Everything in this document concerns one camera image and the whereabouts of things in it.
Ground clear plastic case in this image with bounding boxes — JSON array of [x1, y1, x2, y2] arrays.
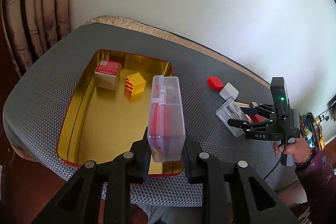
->
[[216, 98, 248, 137]]

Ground white wall charger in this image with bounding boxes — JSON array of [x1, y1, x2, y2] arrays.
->
[[219, 83, 239, 100]]

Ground clear plastic box red contents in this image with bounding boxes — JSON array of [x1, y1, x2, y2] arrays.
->
[[147, 76, 186, 162]]

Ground red rectangular box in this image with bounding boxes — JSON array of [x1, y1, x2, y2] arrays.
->
[[249, 114, 264, 123]]

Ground right forearm purple sleeve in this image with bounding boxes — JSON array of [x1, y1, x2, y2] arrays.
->
[[295, 148, 335, 223]]

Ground right hand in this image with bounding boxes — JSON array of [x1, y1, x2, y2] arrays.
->
[[272, 136, 311, 164]]

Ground small red rounded box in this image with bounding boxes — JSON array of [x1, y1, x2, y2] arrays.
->
[[207, 76, 224, 91]]

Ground gold red tin tray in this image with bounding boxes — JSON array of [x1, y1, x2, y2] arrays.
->
[[57, 50, 173, 167]]

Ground yellow red striped cube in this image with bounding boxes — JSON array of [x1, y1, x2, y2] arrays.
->
[[125, 73, 146, 96]]

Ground red gold carton box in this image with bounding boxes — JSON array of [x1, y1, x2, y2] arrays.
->
[[94, 59, 121, 90]]

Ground black tracker camera box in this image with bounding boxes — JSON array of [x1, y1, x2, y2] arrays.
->
[[270, 77, 290, 120]]

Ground colourful clutter by wall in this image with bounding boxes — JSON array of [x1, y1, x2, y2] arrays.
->
[[299, 97, 335, 151]]

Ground beaded bracelet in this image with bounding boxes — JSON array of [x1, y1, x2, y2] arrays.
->
[[294, 148, 314, 167]]

